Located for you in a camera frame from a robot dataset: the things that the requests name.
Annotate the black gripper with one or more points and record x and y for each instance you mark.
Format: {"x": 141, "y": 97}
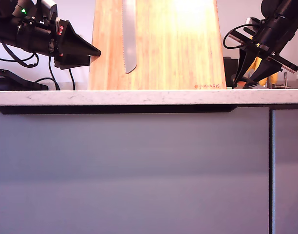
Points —
{"x": 38, "y": 36}
{"x": 267, "y": 40}

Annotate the wooden magnetic knife block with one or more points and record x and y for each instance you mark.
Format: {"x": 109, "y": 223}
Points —
{"x": 158, "y": 61}

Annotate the large serrated bread knife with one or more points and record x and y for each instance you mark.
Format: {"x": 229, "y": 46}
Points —
{"x": 129, "y": 36}

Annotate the yellow rubber glove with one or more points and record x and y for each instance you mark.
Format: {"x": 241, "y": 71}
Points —
{"x": 256, "y": 63}

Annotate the black square container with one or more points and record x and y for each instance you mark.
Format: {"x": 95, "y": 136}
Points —
{"x": 228, "y": 73}

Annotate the black contact grill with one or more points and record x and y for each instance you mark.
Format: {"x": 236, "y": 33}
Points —
{"x": 20, "y": 84}

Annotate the grey cabinet door front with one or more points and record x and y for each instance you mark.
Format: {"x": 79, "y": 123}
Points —
{"x": 289, "y": 170}
{"x": 129, "y": 170}

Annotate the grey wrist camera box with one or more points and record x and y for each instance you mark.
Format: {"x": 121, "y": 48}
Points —
{"x": 251, "y": 22}
{"x": 48, "y": 6}

